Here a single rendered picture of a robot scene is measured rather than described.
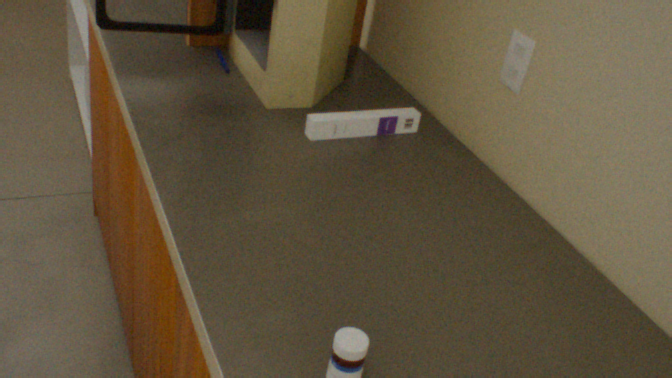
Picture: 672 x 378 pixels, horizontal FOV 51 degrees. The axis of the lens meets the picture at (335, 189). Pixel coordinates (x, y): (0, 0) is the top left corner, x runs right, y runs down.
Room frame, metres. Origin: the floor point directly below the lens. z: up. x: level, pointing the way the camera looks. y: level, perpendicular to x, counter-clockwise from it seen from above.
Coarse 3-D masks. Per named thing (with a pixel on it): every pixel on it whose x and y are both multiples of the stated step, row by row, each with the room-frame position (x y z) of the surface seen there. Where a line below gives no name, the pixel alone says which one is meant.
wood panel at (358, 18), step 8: (360, 0) 1.92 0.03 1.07; (360, 8) 1.92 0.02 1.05; (360, 16) 1.92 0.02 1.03; (360, 24) 1.93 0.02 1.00; (352, 32) 1.92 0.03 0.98; (360, 32) 1.93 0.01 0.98; (192, 40) 1.70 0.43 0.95; (200, 40) 1.71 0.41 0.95; (208, 40) 1.72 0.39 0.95; (216, 40) 1.73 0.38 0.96; (224, 40) 1.74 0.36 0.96; (352, 40) 1.92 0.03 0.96
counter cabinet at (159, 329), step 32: (96, 64) 1.98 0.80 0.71; (96, 96) 2.00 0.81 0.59; (96, 128) 2.02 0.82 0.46; (96, 160) 2.04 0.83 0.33; (128, 160) 1.44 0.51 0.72; (96, 192) 2.06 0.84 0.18; (128, 192) 1.44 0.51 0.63; (128, 224) 1.44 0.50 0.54; (128, 256) 1.44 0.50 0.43; (160, 256) 1.10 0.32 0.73; (128, 288) 1.44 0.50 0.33; (160, 288) 1.09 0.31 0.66; (128, 320) 1.44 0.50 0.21; (160, 320) 1.08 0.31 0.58; (192, 320) 0.87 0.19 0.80; (160, 352) 1.07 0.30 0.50; (192, 352) 0.85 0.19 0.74
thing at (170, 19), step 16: (112, 0) 1.58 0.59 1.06; (128, 0) 1.60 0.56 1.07; (144, 0) 1.61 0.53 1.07; (160, 0) 1.62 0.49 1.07; (176, 0) 1.64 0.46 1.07; (192, 0) 1.65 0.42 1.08; (208, 0) 1.66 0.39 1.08; (112, 16) 1.58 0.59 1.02; (128, 16) 1.60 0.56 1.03; (144, 16) 1.61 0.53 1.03; (160, 16) 1.62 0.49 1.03; (176, 16) 1.64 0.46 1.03; (192, 16) 1.65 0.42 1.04; (208, 16) 1.66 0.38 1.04
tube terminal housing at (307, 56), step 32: (288, 0) 1.43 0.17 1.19; (320, 0) 1.46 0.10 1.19; (352, 0) 1.62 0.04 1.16; (288, 32) 1.43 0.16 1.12; (320, 32) 1.46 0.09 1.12; (256, 64) 1.50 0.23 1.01; (288, 64) 1.43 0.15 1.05; (320, 64) 1.48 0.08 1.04; (288, 96) 1.44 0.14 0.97; (320, 96) 1.51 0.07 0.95
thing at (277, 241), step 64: (128, 64) 1.52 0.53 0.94; (192, 64) 1.59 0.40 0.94; (128, 128) 1.27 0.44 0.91; (192, 128) 1.27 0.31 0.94; (256, 128) 1.32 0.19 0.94; (192, 192) 1.03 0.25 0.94; (256, 192) 1.07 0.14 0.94; (320, 192) 1.11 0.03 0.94; (384, 192) 1.15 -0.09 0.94; (448, 192) 1.20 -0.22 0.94; (512, 192) 1.25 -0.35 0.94; (192, 256) 0.86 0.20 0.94; (256, 256) 0.89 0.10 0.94; (320, 256) 0.92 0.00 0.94; (384, 256) 0.95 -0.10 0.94; (448, 256) 0.98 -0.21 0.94; (512, 256) 1.02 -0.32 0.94; (576, 256) 1.05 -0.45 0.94; (256, 320) 0.74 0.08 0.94; (320, 320) 0.77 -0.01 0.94; (384, 320) 0.79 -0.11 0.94; (448, 320) 0.82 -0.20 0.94; (512, 320) 0.85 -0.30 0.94; (576, 320) 0.87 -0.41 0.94; (640, 320) 0.90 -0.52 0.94
